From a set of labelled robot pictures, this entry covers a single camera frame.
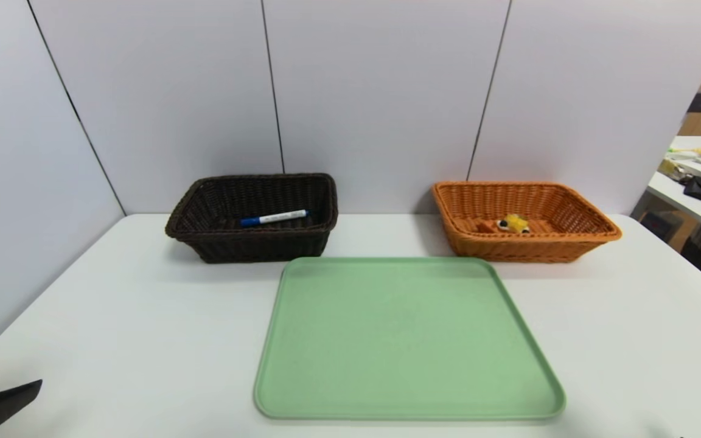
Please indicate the white marker with blue cap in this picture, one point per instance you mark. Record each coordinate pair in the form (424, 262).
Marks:
(274, 217)

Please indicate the toy waffle with fruit topping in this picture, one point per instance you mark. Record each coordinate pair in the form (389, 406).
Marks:
(513, 223)

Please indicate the dark brown wicker basket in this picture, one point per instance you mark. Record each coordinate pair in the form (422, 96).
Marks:
(253, 246)

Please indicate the orange wicker basket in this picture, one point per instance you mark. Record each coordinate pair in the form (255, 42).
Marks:
(521, 249)

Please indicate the light green plastic tray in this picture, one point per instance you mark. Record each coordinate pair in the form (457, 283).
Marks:
(405, 340)

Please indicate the brown cardboard box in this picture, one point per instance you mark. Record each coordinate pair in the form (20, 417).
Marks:
(682, 234)

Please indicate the white office desk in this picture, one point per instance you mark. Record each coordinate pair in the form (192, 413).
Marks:
(670, 191)

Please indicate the yellow packet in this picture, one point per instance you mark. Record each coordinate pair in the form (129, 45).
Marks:
(672, 168)

